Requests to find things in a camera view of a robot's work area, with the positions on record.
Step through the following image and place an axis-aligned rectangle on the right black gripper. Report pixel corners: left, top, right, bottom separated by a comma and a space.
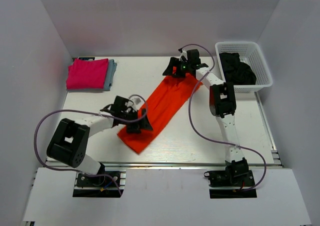
163, 57, 192, 78

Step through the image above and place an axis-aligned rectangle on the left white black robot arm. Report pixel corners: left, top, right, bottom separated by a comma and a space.
46, 94, 153, 186

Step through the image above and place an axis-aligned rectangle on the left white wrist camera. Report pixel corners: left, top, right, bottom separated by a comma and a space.
126, 96, 142, 112

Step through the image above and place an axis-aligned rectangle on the folded pink t shirt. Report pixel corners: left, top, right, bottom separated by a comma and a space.
66, 58, 109, 90

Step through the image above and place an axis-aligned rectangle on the dark blue label plate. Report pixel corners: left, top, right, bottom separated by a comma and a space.
77, 57, 95, 61

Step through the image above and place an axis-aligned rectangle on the folded grey blue t shirt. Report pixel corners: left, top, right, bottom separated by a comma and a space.
103, 59, 118, 91

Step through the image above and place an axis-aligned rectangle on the black t shirt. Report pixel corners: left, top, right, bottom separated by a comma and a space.
219, 52, 257, 85

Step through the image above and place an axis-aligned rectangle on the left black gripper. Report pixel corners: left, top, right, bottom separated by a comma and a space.
121, 110, 153, 136

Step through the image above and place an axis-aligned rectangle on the orange t shirt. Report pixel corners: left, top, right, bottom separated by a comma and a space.
117, 73, 199, 154

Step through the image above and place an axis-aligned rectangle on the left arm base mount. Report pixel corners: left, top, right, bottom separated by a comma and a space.
72, 170, 126, 198

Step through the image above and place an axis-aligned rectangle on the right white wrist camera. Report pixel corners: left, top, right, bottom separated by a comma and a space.
178, 48, 187, 62

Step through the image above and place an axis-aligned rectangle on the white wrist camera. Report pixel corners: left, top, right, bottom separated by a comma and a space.
178, 48, 187, 62
126, 96, 142, 112

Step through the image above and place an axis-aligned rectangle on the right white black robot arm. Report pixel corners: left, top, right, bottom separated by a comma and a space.
162, 48, 249, 186

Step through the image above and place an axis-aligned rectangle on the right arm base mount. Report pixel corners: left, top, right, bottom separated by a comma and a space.
203, 159, 257, 199

